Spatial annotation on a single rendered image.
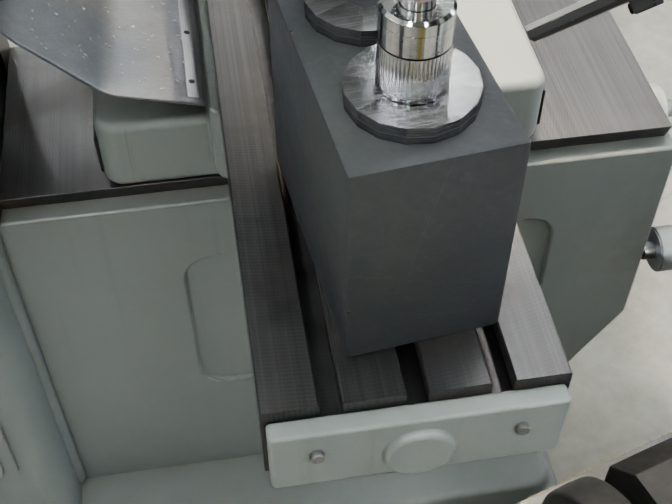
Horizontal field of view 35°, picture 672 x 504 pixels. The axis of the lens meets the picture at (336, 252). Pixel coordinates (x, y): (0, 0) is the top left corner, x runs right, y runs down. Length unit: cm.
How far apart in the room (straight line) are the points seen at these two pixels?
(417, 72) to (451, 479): 106
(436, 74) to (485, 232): 12
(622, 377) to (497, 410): 126
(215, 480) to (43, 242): 55
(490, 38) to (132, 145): 42
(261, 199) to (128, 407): 68
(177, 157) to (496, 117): 55
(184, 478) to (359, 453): 88
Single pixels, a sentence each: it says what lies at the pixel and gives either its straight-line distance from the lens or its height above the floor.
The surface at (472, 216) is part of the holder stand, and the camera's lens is 69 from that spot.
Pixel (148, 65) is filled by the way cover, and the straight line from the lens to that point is 112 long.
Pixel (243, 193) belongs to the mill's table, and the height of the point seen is 99.
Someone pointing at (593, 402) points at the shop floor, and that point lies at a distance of 198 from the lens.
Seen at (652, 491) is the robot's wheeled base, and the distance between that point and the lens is 119.
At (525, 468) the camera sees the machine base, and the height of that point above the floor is 20.
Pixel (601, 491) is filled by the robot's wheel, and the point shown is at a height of 59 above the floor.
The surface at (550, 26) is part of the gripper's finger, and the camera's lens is 53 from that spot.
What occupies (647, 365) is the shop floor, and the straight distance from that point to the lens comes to 206.
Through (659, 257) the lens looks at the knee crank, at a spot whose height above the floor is 57.
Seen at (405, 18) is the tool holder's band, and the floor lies 125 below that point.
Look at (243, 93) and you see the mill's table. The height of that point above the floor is 99.
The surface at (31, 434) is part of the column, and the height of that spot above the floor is 42.
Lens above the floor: 162
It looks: 49 degrees down
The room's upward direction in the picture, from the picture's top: straight up
